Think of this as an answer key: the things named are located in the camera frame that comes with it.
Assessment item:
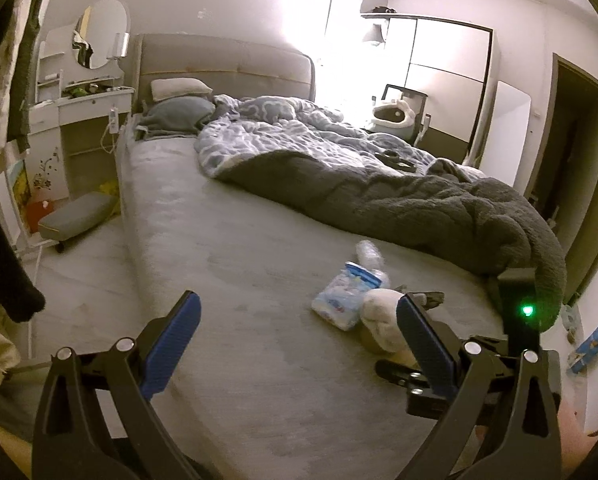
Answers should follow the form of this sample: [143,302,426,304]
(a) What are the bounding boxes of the white fluffy tissue ball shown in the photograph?
[360,288,407,353]

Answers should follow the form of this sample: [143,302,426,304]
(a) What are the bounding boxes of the blue white wet-wipes pack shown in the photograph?
[311,261,390,332]

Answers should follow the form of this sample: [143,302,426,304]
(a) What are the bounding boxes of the blue snack bag on floor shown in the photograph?
[568,326,598,374]

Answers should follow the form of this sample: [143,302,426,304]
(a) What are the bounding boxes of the white cat bed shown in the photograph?
[369,100,416,141]

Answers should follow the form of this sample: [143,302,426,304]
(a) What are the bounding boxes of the grey fleece patterned duvet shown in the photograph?
[195,94,567,332]

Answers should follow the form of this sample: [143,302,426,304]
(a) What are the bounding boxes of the dark brown door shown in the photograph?
[526,54,598,304]

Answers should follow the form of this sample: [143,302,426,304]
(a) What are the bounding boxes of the grey padded stool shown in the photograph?
[38,192,117,252]

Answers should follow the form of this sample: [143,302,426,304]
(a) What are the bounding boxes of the white wardrobe with dark trim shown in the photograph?
[363,13,498,164]

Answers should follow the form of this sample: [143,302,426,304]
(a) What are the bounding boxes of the white dressing table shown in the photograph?
[25,42,133,205]

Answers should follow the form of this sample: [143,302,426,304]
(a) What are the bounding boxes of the grey upholstered headboard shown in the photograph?
[130,34,315,112]

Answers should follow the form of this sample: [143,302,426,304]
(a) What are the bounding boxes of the grey-blue pillow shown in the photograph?
[136,96,215,140]

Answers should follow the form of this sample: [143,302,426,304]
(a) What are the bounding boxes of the beige pillow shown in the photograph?
[150,77,213,102]

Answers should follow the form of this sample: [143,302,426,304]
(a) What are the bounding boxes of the hanging clothes on rack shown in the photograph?
[0,0,44,174]

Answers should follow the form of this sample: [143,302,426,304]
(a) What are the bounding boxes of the oval vanity mirror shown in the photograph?
[72,0,130,70]

